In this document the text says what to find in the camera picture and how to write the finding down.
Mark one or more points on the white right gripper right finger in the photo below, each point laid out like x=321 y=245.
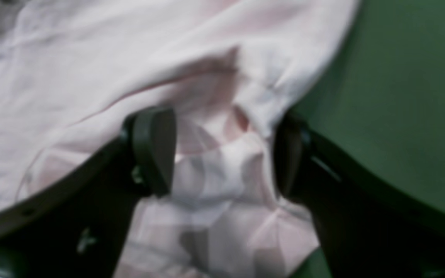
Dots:
x=366 y=227

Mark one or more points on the pink t-shirt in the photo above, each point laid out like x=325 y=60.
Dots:
x=71 y=71

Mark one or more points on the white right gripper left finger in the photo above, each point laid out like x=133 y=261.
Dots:
x=77 y=227

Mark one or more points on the grey-green table cloth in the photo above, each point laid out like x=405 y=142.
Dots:
x=382 y=101

